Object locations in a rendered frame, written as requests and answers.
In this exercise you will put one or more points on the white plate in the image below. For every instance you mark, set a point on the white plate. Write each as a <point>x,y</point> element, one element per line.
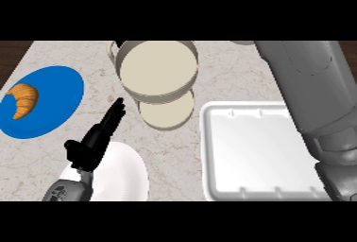
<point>122,176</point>

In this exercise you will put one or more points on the white tray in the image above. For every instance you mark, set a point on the white tray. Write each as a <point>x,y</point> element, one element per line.
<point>255,154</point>

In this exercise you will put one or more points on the blue plate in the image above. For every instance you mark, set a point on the blue plate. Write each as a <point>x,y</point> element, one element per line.
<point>50,116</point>

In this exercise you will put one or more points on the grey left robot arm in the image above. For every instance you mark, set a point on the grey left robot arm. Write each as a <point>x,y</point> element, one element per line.
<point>69,189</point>

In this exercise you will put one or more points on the beige tiered basket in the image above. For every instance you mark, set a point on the beige tiered basket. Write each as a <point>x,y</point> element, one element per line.
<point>158,78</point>

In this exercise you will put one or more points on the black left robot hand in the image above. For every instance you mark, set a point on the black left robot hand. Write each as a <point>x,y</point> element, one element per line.
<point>94,141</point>

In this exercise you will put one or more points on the orange croissant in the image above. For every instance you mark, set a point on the orange croissant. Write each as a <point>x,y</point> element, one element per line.
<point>25,99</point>

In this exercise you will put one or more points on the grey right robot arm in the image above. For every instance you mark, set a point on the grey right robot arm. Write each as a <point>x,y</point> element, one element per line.
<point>311,94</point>

